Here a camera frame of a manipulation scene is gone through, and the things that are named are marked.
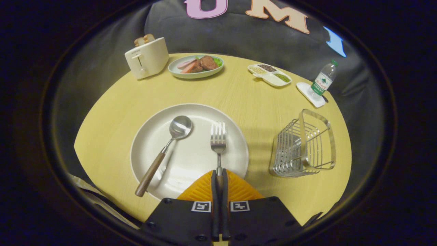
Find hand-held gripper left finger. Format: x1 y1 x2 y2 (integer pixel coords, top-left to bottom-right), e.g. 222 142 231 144
138 170 220 246

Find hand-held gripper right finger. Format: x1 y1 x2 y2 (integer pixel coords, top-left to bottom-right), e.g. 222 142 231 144
220 169 304 246

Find silver fork with wooden handle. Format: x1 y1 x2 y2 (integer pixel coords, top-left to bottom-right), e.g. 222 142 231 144
210 121 227 192

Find large white plate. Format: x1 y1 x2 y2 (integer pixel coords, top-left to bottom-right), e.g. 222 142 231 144
130 104 249 201

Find white divided condiment dish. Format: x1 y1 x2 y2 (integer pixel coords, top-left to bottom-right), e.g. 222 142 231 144
248 64 292 87

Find pale green plate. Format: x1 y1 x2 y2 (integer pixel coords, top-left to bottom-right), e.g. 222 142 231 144
168 55 225 80

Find beige cloth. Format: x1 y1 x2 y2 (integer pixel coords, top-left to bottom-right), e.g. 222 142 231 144
67 173 141 230

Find brown meat piece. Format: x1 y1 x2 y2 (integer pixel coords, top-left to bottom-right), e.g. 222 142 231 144
198 56 219 71

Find pink ham slices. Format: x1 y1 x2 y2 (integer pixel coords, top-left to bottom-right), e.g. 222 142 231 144
177 59 200 74

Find white square coaster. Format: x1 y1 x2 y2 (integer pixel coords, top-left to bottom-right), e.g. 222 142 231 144
296 82 327 108

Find clear water bottle green label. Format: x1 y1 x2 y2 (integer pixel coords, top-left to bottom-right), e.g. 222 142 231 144
309 60 339 100

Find cream toaster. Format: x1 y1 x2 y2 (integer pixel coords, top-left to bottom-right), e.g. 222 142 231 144
124 37 170 80

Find silver spoon with wooden handle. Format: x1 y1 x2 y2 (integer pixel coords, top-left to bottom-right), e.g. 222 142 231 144
135 115 194 197

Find metal wire basket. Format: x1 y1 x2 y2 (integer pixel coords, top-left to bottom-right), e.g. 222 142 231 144
269 109 337 178

